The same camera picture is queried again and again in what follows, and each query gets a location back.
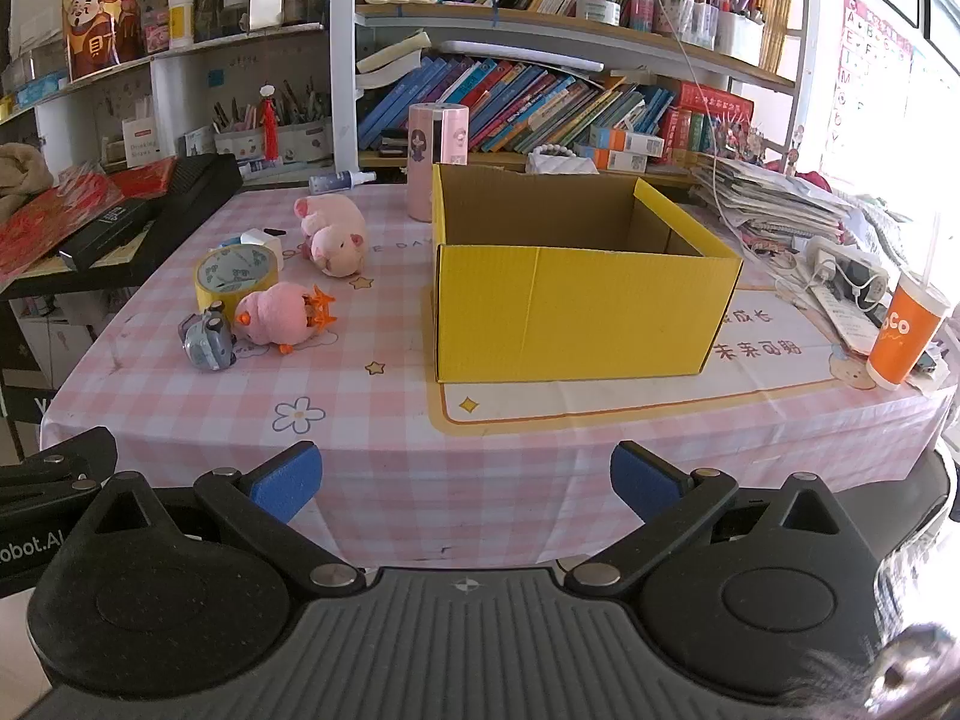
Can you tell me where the pink checked tablecloth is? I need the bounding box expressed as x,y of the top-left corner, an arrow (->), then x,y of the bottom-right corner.
37,180 -> 957,571

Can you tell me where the white brush holder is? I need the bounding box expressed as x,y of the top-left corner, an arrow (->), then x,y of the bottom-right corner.
214,124 -> 267,162
277,120 -> 335,162

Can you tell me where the grey fur pompom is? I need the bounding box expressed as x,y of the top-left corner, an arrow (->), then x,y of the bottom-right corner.
799,619 -> 960,717

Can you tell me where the small grey toy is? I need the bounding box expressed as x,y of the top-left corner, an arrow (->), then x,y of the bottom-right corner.
178,302 -> 237,374

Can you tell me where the red printed packet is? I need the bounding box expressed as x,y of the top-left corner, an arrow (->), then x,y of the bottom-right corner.
0,165 -> 125,278

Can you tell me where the pink cylinder tube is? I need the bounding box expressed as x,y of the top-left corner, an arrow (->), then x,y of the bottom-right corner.
407,101 -> 471,222

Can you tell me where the small white box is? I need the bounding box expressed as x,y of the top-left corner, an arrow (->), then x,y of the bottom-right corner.
241,227 -> 284,260

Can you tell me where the black case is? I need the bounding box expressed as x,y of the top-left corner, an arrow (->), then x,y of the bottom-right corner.
0,154 -> 245,293

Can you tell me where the small spray bottle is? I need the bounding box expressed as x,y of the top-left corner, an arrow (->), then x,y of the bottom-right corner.
309,169 -> 377,196

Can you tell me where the white wall shelf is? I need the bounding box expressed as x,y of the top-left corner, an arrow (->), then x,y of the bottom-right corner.
0,19 -> 331,181

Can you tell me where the alphabet wall poster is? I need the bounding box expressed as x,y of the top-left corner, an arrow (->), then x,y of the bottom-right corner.
821,0 -> 916,173

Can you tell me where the yellow cardboard box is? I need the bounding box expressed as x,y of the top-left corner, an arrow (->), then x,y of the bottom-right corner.
430,163 -> 745,383

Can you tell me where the row of blue picture books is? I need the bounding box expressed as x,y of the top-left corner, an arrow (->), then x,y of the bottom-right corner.
358,52 -> 676,155

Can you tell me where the thick beige book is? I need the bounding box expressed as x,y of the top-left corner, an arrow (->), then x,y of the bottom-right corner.
356,30 -> 432,87

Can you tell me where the orange paper cup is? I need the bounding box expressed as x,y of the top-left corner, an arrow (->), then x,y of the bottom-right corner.
868,270 -> 952,391

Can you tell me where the white bookshelf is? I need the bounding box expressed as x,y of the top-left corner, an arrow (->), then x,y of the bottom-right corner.
330,0 -> 815,181

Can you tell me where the yellow tape roll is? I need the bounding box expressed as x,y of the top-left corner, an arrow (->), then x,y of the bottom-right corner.
195,244 -> 281,314

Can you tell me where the white pen holder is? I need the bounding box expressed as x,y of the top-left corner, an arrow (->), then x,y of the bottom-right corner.
716,11 -> 766,67

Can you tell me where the beige cloth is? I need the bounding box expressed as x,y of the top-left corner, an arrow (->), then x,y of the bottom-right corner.
0,142 -> 53,222

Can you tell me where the white card red print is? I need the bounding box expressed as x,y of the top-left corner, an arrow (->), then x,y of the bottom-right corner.
121,116 -> 160,166

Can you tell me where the white paper sheet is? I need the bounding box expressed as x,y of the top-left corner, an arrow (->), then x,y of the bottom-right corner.
810,285 -> 886,353

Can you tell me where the red boxed book set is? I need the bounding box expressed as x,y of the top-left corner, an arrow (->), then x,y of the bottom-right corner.
660,79 -> 755,158

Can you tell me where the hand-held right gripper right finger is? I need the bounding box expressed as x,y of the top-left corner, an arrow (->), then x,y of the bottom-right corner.
564,441 -> 863,593

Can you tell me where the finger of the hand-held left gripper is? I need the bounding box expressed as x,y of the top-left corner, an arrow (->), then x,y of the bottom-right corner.
0,427 -> 119,505

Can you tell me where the white power strip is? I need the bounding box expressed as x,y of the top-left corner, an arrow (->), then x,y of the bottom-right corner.
806,236 -> 890,308

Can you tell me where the blue white box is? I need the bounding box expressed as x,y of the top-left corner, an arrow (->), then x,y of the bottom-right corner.
15,71 -> 68,106

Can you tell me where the red flat box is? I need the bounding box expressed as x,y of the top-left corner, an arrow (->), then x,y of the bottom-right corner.
109,157 -> 177,200

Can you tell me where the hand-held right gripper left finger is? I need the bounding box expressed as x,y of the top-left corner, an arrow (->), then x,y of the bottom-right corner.
81,441 -> 368,593

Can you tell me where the white pearl handbag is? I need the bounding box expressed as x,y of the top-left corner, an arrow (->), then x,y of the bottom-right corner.
525,144 -> 601,175

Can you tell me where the pink plush pig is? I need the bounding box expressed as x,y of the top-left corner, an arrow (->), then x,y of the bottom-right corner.
292,193 -> 368,276

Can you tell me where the fortune god figure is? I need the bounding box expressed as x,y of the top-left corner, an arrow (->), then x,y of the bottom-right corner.
61,0 -> 143,83

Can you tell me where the red tassel doll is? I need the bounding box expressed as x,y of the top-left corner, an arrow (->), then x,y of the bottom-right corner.
257,86 -> 280,162

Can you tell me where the white straw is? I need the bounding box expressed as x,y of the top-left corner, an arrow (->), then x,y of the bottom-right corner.
922,217 -> 942,290

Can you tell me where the white bottle yellow label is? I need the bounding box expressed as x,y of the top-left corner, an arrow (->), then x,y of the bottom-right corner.
166,0 -> 197,50

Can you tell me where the black slim box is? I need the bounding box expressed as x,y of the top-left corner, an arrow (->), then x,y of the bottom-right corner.
60,199 -> 158,271

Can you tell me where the stack of papers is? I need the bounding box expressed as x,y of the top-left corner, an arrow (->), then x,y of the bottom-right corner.
690,154 -> 856,248

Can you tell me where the row of yellow booklets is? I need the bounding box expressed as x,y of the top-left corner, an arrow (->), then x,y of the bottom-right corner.
757,0 -> 794,76

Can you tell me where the pink plush chick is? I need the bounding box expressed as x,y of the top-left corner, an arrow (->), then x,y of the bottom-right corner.
232,283 -> 335,356

